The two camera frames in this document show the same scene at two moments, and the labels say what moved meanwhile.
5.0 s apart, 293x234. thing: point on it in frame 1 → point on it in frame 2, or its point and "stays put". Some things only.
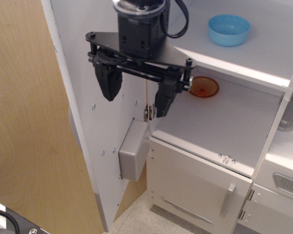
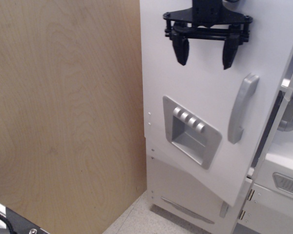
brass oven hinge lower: (241, 214) stays put
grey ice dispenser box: (134, 156) → (190, 134)
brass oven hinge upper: (251, 194) stays put
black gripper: (140, 47) → (207, 19)
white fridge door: (101, 124) → (204, 123)
